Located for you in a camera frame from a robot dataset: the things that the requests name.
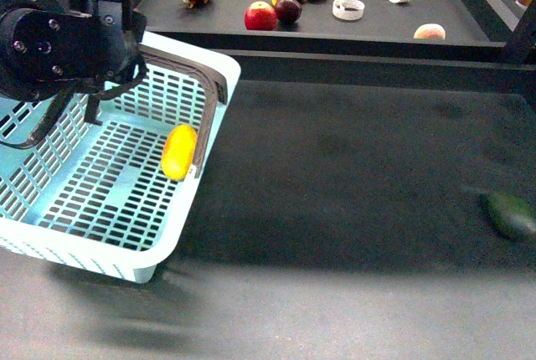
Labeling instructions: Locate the yellow mango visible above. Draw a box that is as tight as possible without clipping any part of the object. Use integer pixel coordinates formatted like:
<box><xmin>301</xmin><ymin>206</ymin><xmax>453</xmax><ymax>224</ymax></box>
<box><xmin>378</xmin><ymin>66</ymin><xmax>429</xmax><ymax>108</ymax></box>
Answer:
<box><xmin>161</xmin><ymin>124</ymin><xmax>198</xmax><ymax>181</ymax></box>

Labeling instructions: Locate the light blue plastic basket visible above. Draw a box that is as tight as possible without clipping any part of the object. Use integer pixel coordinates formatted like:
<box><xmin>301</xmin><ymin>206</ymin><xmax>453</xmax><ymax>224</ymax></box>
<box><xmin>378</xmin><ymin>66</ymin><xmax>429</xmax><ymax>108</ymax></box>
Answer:
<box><xmin>0</xmin><ymin>30</ymin><xmax>243</xmax><ymax>285</ymax></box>

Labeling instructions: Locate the red apple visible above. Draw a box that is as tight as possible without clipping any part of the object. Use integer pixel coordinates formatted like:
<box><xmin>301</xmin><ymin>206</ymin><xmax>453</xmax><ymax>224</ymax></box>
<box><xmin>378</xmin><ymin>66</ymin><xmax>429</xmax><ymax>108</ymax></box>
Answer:
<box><xmin>244</xmin><ymin>1</ymin><xmax>277</xmax><ymax>31</ymax></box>

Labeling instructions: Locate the dark purple plum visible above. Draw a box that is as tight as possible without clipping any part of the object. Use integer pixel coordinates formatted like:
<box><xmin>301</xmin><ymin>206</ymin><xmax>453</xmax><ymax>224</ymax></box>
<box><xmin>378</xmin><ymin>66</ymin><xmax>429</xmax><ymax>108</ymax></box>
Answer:
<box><xmin>274</xmin><ymin>0</ymin><xmax>302</xmax><ymax>24</ymax></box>

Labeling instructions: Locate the black fruit display tray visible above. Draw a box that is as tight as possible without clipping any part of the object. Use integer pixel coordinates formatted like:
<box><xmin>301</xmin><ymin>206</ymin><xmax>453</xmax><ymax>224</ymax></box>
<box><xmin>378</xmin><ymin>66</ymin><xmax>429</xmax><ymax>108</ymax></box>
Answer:
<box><xmin>133</xmin><ymin>0</ymin><xmax>536</xmax><ymax>93</ymax></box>

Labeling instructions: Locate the peach at tray edge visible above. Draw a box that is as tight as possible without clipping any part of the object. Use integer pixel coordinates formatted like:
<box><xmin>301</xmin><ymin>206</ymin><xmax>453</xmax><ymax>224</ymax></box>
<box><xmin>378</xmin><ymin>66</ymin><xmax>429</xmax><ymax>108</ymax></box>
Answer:
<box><xmin>413</xmin><ymin>23</ymin><xmax>446</xmax><ymax>40</ymax></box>

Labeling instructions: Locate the dark green avocado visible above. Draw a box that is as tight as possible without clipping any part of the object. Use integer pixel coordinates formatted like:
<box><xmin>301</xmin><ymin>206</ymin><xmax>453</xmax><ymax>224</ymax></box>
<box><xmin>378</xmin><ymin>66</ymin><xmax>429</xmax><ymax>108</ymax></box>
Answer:
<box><xmin>481</xmin><ymin>193</ymin><xmax>535</xmax><ymax>243</ymax></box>

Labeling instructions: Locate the clear tape ring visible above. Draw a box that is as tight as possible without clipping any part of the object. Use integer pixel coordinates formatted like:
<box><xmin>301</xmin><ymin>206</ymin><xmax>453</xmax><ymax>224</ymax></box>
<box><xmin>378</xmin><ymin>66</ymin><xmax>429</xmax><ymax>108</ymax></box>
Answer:
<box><xmin>332</xmin><ymin>0</ymin><xmax>366</xmax><ymax>23</ymax></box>

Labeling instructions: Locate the black cable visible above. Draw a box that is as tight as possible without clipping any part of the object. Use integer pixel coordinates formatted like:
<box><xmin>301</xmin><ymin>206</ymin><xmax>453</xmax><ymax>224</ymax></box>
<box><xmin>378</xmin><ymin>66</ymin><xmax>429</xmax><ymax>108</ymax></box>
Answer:
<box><xmin>0</xmin><ymin>56</ymin><xmax>147</xmax><ymax>151</ymax></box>

